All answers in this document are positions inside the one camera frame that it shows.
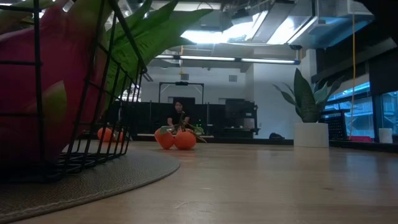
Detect green leafy vegetable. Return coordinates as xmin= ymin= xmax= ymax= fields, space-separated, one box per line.
xmin=104 ymin=0 xmax=214 ymax=108

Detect black wire basket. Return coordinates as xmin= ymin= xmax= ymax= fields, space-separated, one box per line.
xmin=0 ymin=0 xmax=149 ymax=184

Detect pink dragon fruit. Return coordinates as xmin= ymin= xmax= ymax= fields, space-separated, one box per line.
xmin=0 ymin=0 xmax=113 ymax=166

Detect person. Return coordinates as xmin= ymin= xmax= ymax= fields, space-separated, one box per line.
xmin=167 ymin=100 xmax=191 ymax=128

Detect black partition row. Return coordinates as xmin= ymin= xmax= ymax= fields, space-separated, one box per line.
xmin=108 ymin=100 xmax=259 ymax=139

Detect long ceiling light bar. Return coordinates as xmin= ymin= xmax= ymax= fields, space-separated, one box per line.
xmin=151 ymin=54 xmax=301 ymax=65

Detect round grey placemat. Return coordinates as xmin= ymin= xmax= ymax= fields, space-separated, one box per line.
xmin=0 ymin=146 xmax=181 ymax=223

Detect green plant in white pot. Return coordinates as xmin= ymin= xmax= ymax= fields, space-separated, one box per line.
xmin=272 ymin=67 xmax=345 ymax=148

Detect black perforated cart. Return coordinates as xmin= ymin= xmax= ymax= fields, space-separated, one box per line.
xmin=323 ymin=108 xmax=351 ymax=141

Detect red flat object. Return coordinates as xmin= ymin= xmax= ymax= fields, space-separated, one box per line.
xmin=349 ymin=135 xmax=373 ymax=143

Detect white cylinder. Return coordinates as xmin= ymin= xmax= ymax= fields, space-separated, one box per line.
xmin=378 ymin=127 xmax=394 ymax=144

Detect black frame stand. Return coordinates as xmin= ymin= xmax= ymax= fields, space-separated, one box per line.
xmin=158 ymin=81 xmax=205 ymax=105

